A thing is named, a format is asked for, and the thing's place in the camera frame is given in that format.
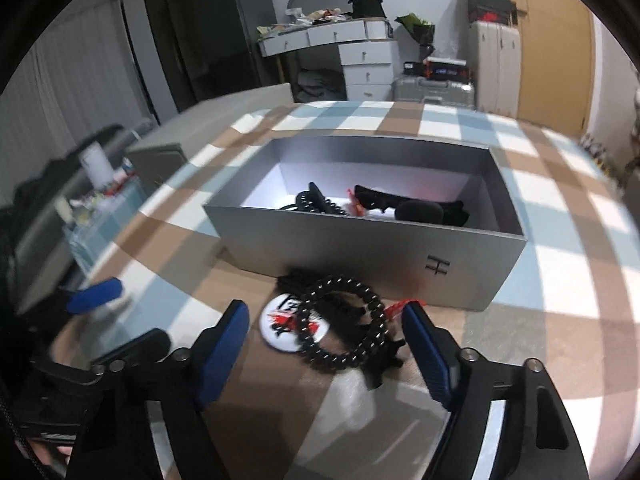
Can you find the small red hair clip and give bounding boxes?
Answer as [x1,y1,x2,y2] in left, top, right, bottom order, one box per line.
[386,300,426,320]

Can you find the white upright suitcase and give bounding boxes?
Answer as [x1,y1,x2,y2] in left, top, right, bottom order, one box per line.
[469,21,522,117]

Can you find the checked tablecloth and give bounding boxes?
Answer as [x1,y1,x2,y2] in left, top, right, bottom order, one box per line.
[50,99,640,480]

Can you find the round white pin badge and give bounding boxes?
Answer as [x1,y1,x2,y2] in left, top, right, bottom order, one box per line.
[260,292,332,349]

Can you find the pile of loose shoes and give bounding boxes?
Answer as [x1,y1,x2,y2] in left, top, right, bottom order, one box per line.
[581,132,619,177]

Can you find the black refrigerator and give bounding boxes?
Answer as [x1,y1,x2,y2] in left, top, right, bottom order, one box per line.
[187,0,281,111]

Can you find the silver suitcase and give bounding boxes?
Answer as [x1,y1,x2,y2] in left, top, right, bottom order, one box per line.
[391,77,476,109]

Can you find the large black hair claw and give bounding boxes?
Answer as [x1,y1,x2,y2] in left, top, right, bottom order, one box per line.
[394,200,470,227]

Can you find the white bottle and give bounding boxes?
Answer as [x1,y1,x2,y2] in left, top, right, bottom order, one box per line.
[80,142,114,187]

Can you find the small table with blue cloth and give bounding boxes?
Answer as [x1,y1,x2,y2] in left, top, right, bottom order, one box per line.
[62,180,152,277]

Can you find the white vanity desk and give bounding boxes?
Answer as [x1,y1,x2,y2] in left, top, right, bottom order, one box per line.
[257,16,399,102]

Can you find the black wrapped flower bouquet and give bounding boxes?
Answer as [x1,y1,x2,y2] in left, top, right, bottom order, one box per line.
[395,12,437,61]

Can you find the wooden door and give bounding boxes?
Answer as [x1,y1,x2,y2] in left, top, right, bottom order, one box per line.
[492,0,598,137]

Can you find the black bead bracelet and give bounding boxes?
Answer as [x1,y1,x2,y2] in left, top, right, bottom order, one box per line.
[295,275,392,372]
[297,181,351,217]

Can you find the dark wardrobe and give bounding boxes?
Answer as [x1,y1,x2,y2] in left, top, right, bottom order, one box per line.
[122,0,201,121]

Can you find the grey clothes heap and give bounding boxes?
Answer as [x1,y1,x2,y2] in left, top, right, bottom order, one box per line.
[297,70,347,103]

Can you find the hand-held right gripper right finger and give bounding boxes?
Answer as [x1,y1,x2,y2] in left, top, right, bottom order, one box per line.
[401,302,591,480]

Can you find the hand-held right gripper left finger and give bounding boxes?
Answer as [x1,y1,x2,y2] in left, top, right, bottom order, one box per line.
[70,300,250,480]

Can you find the grey nightstand with drawers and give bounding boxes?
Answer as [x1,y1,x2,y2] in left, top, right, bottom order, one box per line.
[125,82,293,181]

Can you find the red and black box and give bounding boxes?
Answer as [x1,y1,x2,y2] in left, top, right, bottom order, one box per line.
[424,57,474,82]

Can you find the black shoe box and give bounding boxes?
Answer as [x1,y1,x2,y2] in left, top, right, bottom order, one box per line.
[465,0,516,15]

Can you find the silver cardboard box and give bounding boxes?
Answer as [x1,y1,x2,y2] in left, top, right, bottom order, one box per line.
[202,135,528,312]

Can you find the black spiky hair accessory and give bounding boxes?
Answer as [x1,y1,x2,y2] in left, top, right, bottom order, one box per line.
[357,337,407,391]

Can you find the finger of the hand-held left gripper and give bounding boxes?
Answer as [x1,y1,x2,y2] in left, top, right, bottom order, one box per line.
[92,328,172,373]
[65,277,123,316]

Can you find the shoe box with red logo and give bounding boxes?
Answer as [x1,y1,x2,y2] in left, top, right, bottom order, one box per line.
[469,10,515,24]

